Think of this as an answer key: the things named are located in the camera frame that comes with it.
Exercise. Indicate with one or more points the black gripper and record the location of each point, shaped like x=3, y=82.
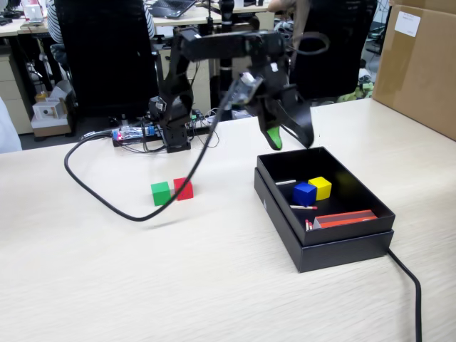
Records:
x=274, y=78

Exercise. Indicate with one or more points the blue cube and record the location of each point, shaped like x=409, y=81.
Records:
x=304, y=196

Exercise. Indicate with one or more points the yellow cube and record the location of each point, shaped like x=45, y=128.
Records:
x=322, y=189

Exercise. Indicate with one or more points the red cube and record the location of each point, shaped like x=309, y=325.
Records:
x=185, y=190

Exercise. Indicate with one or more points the green cube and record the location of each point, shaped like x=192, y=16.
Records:
x=161, y=195

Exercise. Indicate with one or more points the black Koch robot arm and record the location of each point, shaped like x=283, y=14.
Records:
x=213, y=44

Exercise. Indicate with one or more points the black box tray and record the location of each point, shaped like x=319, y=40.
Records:
x=352, y=203

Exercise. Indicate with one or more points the black open box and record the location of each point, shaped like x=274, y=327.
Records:
x=342, y=254

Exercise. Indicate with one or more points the large cardboard box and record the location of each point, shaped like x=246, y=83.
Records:
x=417, y=71

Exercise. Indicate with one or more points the plain wooden stick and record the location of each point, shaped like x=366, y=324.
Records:
x=285, y=182

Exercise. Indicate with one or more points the black mesh office chair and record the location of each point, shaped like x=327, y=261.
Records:
x=338, y=71
x=107, y=53

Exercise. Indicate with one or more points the green and white bundle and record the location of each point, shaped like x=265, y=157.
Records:
x=356, y=94

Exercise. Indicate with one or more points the beige drawer cabinet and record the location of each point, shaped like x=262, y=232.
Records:
x=201, y=78
x=12, y=99

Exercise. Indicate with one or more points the grey garment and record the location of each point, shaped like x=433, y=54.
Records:
x=283, y=25

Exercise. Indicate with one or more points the orange matchbox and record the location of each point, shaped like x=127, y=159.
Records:
x=345, y=218

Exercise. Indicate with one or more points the light wooden office desk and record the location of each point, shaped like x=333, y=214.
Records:
x=199, y=18
x=14, y=29

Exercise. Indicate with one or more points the controller circuit board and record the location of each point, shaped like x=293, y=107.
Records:
x=132, y=133

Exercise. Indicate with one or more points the black laptop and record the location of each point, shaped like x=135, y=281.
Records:
x=171, y=7

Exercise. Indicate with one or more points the white cardboard carton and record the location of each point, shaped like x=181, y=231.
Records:
x=50, y=123

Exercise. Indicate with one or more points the person in striped shirt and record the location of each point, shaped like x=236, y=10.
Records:
x=53, y=21

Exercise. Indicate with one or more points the white cloth object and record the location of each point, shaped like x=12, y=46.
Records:
x=9, y=128

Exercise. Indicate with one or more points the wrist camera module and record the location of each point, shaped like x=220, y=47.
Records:
x=246, y=87

